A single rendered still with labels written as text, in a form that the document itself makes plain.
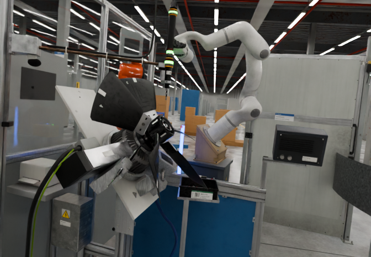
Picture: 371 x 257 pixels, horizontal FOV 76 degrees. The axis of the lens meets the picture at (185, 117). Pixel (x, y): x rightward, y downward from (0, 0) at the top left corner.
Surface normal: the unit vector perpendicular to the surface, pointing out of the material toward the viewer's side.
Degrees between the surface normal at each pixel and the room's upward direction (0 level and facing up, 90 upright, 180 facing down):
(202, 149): 90
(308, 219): 90
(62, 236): 90
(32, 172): 90
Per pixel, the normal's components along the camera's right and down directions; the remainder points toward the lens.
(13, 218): 0.96, 0.10
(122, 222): -0.29, 0.03
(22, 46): 0.32, 0.08
